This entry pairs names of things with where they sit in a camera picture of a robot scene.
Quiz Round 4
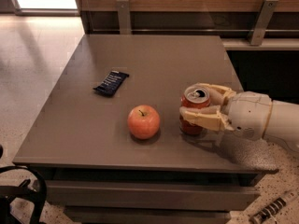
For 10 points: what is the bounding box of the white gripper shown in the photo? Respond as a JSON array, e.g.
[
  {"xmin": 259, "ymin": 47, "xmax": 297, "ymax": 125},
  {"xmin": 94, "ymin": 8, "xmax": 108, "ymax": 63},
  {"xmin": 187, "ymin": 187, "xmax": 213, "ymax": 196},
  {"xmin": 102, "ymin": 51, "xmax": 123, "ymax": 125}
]
[{"xmin": 179, "ymin": 83, "xmax": 272, "ymax": 140}]

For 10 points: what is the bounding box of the red coke can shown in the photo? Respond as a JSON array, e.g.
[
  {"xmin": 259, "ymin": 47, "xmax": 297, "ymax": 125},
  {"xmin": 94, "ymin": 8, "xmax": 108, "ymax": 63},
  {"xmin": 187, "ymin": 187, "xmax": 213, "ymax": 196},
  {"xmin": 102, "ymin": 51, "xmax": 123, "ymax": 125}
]
[{"xmin": 179, "ymin": 84, "xmax": 210, "ymax": 135}]

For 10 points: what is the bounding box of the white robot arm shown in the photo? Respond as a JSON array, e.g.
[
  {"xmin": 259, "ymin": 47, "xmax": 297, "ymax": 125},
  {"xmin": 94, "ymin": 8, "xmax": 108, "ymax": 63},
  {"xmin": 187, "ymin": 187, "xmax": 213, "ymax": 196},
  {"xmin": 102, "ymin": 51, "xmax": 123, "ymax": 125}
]
[{"xmin": 179, "ymin": 83, "xmax": 299, "ymax": 155}]

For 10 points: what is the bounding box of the striped robot base part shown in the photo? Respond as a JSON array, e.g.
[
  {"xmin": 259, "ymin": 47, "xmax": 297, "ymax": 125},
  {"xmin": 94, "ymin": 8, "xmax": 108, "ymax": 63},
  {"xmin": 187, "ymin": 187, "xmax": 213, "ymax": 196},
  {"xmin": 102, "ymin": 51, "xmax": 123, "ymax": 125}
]
[{"xmin": 249, "ymin": 190, "xmax": 298, "ymax": 224}]

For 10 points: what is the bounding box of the red apple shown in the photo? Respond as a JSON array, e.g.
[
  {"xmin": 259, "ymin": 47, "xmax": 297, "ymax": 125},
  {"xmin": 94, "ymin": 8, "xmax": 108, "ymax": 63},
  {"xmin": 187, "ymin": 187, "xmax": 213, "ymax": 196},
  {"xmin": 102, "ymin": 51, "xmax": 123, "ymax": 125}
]
[{"xmin": 127, "ymin": 105, "xmax": 160, "ymax": 140}]

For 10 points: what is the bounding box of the dark blue snack bar wrapper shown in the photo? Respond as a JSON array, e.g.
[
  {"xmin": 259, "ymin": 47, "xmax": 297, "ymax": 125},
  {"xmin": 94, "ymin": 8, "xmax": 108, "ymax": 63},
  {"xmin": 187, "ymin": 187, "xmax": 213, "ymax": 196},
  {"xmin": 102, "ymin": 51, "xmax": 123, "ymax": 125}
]
[{"xmin": 93, "ymin": 70, "xmax": 130, "ymax": 97}]

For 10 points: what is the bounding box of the grey drawer cabinet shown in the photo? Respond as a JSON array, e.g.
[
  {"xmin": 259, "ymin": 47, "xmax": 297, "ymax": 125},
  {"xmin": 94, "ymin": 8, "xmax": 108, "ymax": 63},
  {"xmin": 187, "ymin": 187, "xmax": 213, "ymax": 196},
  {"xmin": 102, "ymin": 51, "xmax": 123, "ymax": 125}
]
[{"xmin": 14, "ymin": 35, "xmax": 276, "ymax": 224}]

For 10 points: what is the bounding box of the right grey metal bracket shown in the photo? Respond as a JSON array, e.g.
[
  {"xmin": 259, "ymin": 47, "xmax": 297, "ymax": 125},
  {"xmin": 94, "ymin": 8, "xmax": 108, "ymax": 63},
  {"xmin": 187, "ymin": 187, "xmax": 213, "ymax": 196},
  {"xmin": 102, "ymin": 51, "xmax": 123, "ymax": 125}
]
[{"xmin": 248, "ymin": 0, "xmax": 278, "ymax": 46}]

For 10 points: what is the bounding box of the grey metal bracket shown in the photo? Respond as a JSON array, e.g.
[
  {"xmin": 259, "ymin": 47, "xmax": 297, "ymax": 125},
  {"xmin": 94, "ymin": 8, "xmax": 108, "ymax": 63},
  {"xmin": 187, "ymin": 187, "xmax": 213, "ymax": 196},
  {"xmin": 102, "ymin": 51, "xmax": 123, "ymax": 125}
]
[
  {"xmin": 248, "ymin": 0, "xmax": 278, "ymax": 46},
  {"xmin": 116, "ymin": 0, "xmax": 132, "ymax": 35}
]

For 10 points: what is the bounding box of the left grey metal bracket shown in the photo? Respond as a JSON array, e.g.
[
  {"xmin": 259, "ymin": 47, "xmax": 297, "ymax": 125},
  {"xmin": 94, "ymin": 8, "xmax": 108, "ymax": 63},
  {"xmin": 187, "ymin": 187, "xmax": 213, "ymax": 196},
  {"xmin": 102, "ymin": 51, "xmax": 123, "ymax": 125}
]
[{"xmin": 116, "ymin": 0, "xmax": 132, "ymax": 35}]

